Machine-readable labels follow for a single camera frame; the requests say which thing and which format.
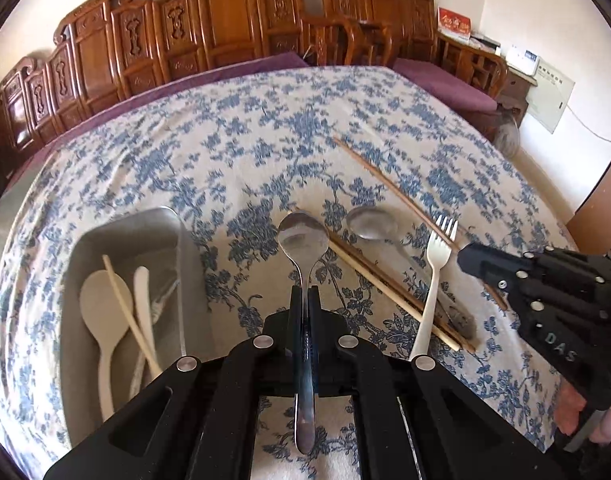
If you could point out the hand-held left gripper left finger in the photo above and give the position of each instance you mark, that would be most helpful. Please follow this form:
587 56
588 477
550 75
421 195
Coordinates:
220 410

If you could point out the brown wooden board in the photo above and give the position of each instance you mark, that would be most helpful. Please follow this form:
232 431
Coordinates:
598 225

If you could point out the carved wooden sofa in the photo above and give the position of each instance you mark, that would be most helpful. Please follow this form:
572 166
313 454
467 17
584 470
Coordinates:
135 45

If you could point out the white wall panel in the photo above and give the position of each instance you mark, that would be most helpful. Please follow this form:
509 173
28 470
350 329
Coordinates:
550 95

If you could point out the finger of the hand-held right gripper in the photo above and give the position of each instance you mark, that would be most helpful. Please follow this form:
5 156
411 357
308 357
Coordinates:
490 259
515 295

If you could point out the large white plastic spoon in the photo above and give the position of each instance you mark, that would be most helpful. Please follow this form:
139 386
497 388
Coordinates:
103 305

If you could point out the metal spoon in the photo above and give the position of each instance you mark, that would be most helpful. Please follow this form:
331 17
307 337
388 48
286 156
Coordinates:
303 240
370 222

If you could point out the blue floral tablecloth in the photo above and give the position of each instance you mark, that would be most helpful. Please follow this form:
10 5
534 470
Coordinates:
285 125

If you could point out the purple sofa cushion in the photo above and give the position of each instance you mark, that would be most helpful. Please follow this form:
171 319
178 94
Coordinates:
265 62

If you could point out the pale bamboo chopstick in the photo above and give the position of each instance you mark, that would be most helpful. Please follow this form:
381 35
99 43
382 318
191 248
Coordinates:
130 308

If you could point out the brown wooden chopstick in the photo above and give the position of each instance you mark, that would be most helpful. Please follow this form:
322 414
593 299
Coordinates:
385 187
385 275
385 288

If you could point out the grey floor fan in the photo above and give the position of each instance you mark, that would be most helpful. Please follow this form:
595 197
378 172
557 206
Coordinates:
506 135

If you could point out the white box device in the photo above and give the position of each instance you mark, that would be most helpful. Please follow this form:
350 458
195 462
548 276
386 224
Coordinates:
523 59

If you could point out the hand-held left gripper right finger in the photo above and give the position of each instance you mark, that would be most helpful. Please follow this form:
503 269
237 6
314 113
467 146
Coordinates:
385 410

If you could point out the purple armchair cushion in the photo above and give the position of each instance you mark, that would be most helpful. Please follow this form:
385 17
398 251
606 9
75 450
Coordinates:
445 85

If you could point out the white plastic fork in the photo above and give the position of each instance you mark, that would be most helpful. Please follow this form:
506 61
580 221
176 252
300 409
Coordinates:
434 270

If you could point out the small white plastic spoon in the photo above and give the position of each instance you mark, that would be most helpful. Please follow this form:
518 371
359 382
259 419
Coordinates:
143 290

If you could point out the rectangular metal tray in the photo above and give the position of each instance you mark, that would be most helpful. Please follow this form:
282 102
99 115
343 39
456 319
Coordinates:
75 385

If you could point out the red desk calendar card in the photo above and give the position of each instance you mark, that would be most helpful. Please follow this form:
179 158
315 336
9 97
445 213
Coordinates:
454 25

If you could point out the wooden side table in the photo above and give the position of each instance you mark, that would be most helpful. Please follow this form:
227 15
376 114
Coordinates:
518 91

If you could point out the person's right hand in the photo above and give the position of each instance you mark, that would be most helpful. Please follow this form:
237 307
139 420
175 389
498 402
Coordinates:
568 405

